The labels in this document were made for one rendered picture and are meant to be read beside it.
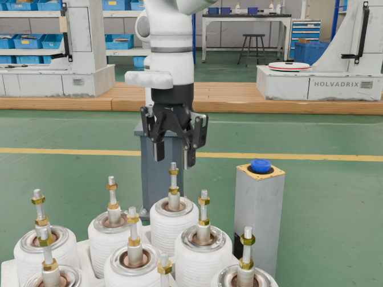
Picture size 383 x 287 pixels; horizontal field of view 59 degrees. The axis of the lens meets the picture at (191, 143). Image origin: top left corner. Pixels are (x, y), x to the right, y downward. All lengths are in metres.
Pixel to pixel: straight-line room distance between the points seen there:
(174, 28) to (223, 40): 8.26
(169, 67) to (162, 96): 0.05
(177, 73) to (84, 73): 2.10
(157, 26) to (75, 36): 2.16
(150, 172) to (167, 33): 0.58
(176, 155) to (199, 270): 0.52
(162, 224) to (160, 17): 0.36
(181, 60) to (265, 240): 0.41
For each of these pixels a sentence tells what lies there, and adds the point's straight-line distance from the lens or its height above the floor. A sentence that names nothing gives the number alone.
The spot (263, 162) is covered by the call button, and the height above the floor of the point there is 0.33.
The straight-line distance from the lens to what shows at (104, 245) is 0.62.
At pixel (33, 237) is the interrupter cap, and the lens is 0.65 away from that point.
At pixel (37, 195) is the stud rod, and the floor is 0.34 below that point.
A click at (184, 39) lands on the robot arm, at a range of 0.56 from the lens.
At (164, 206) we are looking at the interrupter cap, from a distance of 0.68.
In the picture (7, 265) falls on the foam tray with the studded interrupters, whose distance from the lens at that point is 0.73.
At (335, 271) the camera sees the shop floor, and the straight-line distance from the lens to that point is 0.99.
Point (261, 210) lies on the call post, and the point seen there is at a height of 0.24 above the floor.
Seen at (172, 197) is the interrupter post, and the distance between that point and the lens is 0.66.
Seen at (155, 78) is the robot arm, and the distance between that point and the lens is 0.52.
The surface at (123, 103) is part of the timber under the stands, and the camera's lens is 2.52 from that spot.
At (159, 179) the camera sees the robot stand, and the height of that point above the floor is 0.14.
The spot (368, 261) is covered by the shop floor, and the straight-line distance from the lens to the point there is 1.06.
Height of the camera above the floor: 0.59
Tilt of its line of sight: 19 degrees down
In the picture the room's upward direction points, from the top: straight up
